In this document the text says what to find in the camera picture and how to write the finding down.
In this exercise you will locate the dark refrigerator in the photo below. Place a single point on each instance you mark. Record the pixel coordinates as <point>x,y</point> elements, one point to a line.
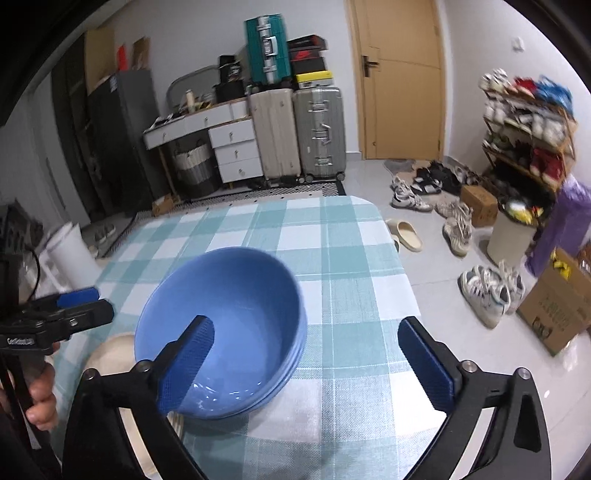
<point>124,143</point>

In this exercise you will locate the plain brown carton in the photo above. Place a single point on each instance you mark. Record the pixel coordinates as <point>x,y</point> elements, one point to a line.
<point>480,205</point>

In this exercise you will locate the red packet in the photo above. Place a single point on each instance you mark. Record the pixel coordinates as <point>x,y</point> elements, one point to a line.
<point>123,57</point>

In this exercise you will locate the purple plastic bag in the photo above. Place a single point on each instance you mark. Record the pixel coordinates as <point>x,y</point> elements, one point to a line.
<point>563,221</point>

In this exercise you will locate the cream plate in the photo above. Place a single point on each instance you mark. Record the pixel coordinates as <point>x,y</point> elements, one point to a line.
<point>111,353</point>

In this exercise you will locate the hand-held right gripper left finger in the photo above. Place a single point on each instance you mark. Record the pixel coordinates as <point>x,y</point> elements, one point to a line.
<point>184,364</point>

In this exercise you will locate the yellow shoe box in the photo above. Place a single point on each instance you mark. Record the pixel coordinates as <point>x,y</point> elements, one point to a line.
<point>314,81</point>

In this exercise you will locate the black bag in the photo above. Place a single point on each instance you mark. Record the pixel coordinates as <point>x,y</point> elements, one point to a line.
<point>230,69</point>

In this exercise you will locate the white light switch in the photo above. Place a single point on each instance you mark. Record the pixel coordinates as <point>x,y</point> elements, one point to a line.
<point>518,43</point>

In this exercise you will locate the wooden shoe rack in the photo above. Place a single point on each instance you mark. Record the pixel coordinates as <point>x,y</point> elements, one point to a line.
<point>570,134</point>

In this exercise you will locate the cream bottle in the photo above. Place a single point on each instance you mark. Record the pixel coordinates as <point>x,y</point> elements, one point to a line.
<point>189,101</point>

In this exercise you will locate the group of worn sneakers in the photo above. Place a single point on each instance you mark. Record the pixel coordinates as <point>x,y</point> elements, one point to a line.
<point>461,226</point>

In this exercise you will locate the wooden door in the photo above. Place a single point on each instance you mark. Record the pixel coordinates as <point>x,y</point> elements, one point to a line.
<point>401,83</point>

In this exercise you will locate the blue bowl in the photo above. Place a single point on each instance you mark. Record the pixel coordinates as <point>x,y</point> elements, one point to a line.
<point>303,330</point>
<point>277,392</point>
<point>221,314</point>

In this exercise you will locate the white electric kettle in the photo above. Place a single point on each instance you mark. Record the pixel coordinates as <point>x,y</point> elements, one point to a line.
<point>74,258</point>

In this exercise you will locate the grey oval mirror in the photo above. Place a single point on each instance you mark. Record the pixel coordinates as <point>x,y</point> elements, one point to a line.
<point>184,78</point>

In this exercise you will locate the grey door mat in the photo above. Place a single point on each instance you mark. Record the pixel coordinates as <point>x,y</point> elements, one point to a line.
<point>399,166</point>

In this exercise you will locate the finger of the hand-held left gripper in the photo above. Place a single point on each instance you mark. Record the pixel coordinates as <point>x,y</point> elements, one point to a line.
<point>76,297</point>
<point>87,314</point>

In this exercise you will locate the small cardboard box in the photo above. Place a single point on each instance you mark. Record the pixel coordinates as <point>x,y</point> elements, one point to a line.
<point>165,205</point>

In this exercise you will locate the brown cardboard box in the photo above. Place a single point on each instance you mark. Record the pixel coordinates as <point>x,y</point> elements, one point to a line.
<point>141,53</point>

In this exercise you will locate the teal checked tablecloth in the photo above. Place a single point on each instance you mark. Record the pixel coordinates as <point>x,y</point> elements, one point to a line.
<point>332,277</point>

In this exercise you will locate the silver suitcase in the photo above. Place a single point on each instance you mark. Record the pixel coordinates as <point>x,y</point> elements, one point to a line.
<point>318,134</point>

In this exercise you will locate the shoe rack with shoes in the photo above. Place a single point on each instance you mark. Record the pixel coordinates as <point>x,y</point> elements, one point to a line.
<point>526,120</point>

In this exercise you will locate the flat cardboard sheet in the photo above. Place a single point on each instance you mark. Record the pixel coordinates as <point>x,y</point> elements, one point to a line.
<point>99,60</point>

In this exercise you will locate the white trash bin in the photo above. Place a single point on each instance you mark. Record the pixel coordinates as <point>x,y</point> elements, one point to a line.
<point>510,242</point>

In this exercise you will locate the teal suitcase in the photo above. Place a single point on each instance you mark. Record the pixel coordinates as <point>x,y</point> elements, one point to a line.
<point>268,50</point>

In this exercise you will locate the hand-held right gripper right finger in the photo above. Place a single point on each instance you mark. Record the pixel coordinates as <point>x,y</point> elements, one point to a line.
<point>425,360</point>

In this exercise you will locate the person's left hand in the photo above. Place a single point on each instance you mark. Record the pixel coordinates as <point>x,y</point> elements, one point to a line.
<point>44,401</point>

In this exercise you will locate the beige suitcase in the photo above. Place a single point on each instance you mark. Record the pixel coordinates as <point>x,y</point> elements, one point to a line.
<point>274,134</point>

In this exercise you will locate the black and red shoe box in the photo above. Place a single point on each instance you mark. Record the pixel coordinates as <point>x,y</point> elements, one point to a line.
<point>307,43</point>

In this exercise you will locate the beige slipper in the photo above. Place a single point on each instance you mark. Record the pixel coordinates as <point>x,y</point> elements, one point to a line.
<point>406,235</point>

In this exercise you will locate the white dresser with drawers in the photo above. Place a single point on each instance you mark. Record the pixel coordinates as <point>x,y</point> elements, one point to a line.
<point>235,152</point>

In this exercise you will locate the large printed cardboard box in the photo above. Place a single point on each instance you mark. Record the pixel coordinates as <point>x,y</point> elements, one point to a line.
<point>554,309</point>

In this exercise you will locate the shoe box with red logo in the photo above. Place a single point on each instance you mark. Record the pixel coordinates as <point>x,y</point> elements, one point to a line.
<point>307,55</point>

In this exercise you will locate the black pot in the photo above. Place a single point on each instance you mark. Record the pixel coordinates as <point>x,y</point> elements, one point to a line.
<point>231,92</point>

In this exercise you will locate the woven laundry basket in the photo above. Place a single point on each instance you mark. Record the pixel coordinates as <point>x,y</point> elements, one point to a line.
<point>194,170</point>

